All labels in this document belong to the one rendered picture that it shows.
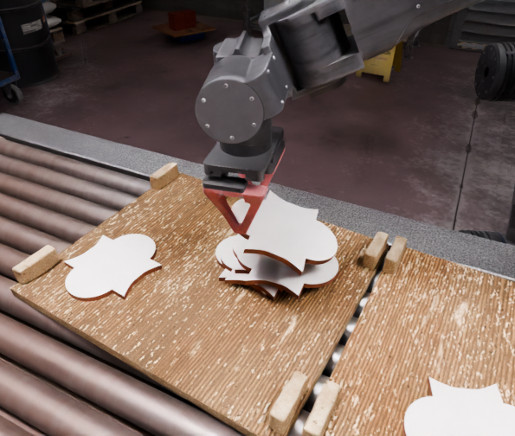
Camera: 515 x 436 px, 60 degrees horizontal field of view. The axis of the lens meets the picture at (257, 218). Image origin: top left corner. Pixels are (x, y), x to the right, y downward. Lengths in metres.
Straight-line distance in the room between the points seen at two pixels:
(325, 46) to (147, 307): 0.38
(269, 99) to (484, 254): 0.49
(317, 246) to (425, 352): 0.17
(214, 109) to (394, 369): 0.35
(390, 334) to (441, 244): 0.23
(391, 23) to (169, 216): 0.46
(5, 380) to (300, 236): 0.38
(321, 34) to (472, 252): 0.46
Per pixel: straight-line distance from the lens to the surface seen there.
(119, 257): 0.66
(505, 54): 1.60
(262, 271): 0.57
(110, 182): 0.89
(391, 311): 0.60
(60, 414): 0.55
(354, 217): 0.77
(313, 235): 0.55
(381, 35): 0.42
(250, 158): 0.46
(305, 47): 0.42
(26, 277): 0.67
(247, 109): 0.37
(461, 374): 0.56
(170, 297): 0.60
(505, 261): 0.76
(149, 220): 0.73
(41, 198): 0.89
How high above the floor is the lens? 1.37
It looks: 37 degrees down
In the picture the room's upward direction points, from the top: straight up
